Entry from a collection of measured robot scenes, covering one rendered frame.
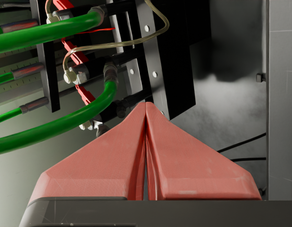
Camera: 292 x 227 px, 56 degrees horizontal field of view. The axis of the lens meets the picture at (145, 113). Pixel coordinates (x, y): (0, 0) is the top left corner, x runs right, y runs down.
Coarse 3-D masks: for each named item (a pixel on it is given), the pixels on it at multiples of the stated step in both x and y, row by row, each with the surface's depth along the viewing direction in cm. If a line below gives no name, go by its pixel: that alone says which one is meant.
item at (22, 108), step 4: (20, 108) 56; (24, 108) 56; (8, 112) 55; (12, 112) 55; (16, 112) 56; (20, 112) 56; (24, 112) 57; (0, 116) 54; (4, 116) 54; (8, 116) 55; (12, 116) 55; (0, 120) 54; (4, 120) 55
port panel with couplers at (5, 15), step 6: (0, 0) 57; (6, 0) 58; (12, 0) 59; (18, 0) 59; (0, 6) 55; (12, 12) 59; (18, 12) 60; (24, 12) 61; (0, 18) 58; (6, 18) 59
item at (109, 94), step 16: (32, 64) 52; (112, 64) 40; (0, 80) 49; (112, 80) 33; (112, 96) 30; (80, 112) 26; (96, 112) 27; (32, 128) 24; (48, 128) 24; (64, 128) 25; (0, 144) 23; (16, 144) 23; (32, 144) 24
